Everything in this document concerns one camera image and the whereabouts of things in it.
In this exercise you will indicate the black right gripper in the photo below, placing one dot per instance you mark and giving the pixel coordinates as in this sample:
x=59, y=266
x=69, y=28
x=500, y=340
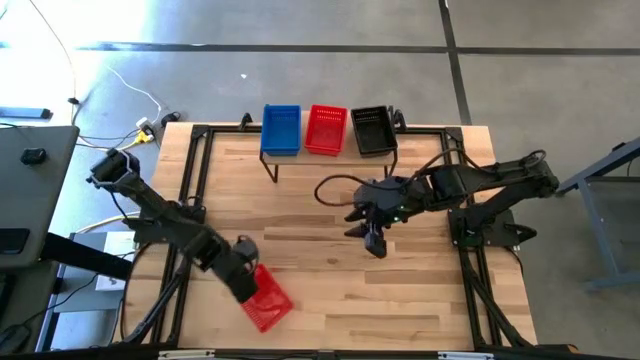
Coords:
x=380, y=197

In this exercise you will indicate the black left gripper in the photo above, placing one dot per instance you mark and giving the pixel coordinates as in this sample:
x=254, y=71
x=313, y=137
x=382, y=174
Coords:
x=239, y=275

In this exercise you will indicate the red plastic basket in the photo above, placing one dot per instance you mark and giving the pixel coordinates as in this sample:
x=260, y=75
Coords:
x=270, y=305
x=325, y=132

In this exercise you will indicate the black plastic basket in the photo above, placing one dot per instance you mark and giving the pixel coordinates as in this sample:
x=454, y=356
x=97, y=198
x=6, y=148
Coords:
x=372, y=132

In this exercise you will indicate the blue plastic basket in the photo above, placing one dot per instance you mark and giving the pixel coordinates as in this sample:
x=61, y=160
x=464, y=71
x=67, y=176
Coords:
x=281, y=132

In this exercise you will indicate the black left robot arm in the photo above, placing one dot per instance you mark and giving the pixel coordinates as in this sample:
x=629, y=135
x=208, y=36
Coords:
x=150, y=202

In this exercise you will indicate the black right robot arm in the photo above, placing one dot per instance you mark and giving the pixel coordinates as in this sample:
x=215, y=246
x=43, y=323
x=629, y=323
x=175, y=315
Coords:
x=500, y=175

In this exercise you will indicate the wooden shelf with black legs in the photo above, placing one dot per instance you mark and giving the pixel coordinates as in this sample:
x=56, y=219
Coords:
x=330, y=160

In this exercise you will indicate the white paper sheet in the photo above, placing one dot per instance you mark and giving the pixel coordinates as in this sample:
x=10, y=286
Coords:
x=117, y=245

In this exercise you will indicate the black desk beam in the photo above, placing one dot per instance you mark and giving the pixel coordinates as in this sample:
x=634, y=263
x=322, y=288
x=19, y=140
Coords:
x=85, y=257

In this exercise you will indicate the black plug adaptor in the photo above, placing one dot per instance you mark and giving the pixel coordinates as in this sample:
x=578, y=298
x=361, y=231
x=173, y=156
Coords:
x=170, y=119

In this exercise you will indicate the white power strip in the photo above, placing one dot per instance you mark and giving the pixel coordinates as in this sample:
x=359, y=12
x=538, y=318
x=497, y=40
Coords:
x=143, y=124

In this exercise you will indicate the grey desk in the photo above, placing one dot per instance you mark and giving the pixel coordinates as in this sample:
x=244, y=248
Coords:
x=45, y=200

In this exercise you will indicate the black floor object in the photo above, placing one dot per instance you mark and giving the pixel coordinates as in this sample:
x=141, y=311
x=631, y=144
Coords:
x=12, y=340

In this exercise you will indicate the black computer mouse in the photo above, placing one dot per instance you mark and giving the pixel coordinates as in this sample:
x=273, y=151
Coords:
x=33, y=156

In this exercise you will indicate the dark flat bar device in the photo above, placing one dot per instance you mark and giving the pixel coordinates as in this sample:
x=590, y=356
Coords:
x=25, y=113

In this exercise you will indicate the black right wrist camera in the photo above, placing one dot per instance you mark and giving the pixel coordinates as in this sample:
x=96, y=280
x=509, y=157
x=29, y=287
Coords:
x=376, y=247

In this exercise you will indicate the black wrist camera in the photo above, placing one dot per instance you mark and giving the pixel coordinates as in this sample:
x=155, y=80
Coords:
x=376, y=247
x=246, y=249

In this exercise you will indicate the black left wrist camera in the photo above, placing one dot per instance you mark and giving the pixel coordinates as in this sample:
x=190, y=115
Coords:
x=246, y=249

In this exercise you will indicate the black aluminium table frame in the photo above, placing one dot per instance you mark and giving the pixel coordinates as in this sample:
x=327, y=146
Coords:
x=225, y=129

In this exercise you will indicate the blue-grey metal table frame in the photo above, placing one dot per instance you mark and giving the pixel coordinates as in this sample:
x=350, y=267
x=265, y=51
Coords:
x=598, y=235

